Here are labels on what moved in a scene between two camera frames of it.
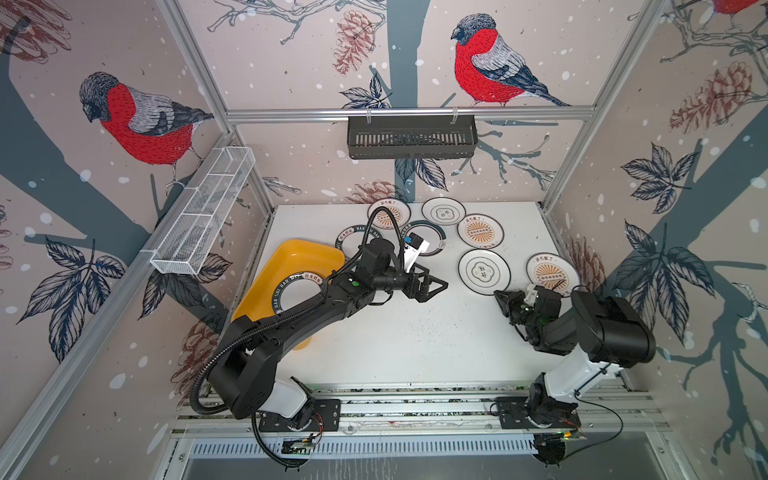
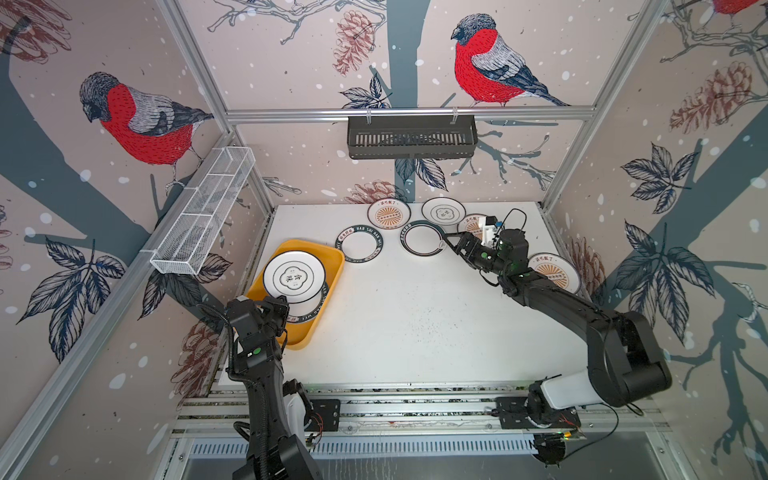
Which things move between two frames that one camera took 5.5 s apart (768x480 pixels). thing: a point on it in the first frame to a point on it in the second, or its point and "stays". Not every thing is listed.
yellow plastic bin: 287,256 stays
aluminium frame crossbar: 410,114 stays
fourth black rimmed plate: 430,232 stays
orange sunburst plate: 553,271 stays
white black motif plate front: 484,271 to 297,275
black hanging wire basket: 411,139 stays
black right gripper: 513,300 to 470,241
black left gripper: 421,294 to 268,303
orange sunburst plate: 382,220 stays
